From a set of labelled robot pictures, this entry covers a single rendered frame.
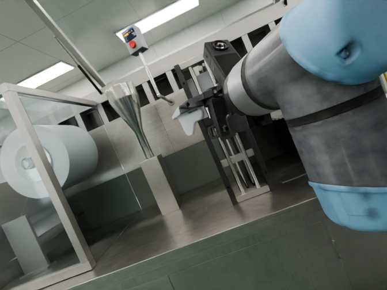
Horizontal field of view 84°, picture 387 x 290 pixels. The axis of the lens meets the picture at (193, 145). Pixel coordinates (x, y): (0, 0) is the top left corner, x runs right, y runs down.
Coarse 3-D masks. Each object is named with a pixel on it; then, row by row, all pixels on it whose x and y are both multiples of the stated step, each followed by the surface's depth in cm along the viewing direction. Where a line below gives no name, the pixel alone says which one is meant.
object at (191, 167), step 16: (256, 128) 120; (272, 128) 119; (272, 144) 120; (176, 160) 126; (192, 160) 125; (208, 160) 124; (128, 176) 129; (144, 176) 129; (176, 176) 127; (192, 176) 126; (208, 176) 125; (144, 192) 129; (144, 208) 130
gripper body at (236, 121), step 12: (216, 96) 34; (228, 96) 28; (216, 108) 34; (228, 108) 34; (216, 120) 34; (228, 120) 34; (240, 120) 30; (252, 120) 29; (264, 120) 29; (228, 132) 34
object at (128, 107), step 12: (132, 96) 98; (120, 108) 98; (132, 108) 99; (132, 120) 100; (144, 144) 102; (156, 156) 99; (144, 168) 100; (156, 168) 100; (156, 180) 100; (168, 180) 101; (156, 192) 101; (168, 192) 100; (168, 204) 101; (180, 204) 104
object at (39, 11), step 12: (24, 0) 90; (276, 0) 114; (36, 12) 94; (48, 24) 98; (60, 36) 103; (72, 48) 108; (84, 60) 114; (156, 60) 125; (84, 72) 117; (132, 72) 126; (108, 84) 128
